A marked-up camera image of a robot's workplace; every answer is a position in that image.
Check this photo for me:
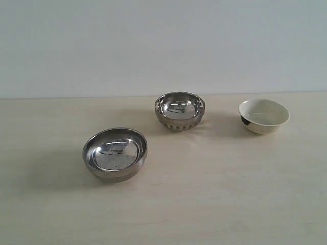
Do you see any patterned steel bowl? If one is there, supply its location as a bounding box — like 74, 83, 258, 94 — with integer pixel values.
154, 91, 205, 132

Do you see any large plain steel bowl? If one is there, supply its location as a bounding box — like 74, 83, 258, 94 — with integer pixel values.
82, 128, 148, 183

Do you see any cream ceramic bowl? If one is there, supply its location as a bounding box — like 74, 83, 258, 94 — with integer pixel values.
238, 99, 290, 135

